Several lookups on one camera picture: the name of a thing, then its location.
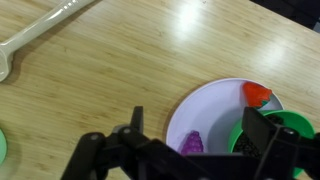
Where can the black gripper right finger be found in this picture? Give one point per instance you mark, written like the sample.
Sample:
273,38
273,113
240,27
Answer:
283,150

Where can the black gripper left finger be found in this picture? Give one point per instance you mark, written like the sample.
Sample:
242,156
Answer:
100,153

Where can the dark green bowl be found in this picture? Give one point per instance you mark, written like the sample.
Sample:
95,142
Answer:
300,125

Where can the red toy strawberry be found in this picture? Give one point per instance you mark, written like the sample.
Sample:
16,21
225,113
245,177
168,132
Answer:
255,94

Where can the purple toy grapes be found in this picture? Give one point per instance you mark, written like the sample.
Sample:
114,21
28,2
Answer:
192,143

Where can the wooden spoon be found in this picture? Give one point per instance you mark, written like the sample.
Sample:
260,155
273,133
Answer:
36,28

